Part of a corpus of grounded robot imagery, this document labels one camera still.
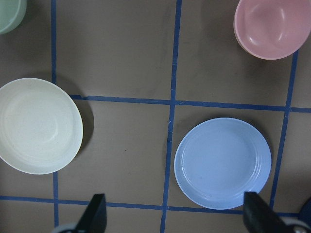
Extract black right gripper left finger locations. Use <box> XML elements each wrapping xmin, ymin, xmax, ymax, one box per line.
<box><xmin>75</xmin><ymin>194</ymin><xmax>107</xmax><ymax>233</ymax></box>

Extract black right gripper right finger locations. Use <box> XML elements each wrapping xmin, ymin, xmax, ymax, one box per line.
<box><xmin>243</xmin><ymin>192</ymin><xmax>305</xmax><ymax>233</ymax></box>

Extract blue plate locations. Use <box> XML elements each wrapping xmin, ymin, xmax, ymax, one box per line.
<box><xmin>174</xmin><ymin>117</ymin><xmax>272</xmax><ymax>210</ymax></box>

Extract dark blue pot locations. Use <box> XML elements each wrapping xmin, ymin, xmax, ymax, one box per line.
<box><xmin>298</xmin><ymin>198</ymin><xmax>311</xmax><ymax>227</ymax></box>

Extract cream plate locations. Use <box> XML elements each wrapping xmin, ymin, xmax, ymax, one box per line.
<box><xmin>0</xmin><ymin>78</ymin><xmax>83</xmax><ymax>175</ymax></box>

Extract pink bowl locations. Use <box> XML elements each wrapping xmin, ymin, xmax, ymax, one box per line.
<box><xmin>233</xmin><ymin>0</ymin><xmax>311</xmax><ymax>60</ymax></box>

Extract green bowl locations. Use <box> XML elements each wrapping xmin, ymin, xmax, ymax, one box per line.
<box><xmin>0</xmin><ymin>0</ymin><xmax>27</xmax><ymax>34</ymax></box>

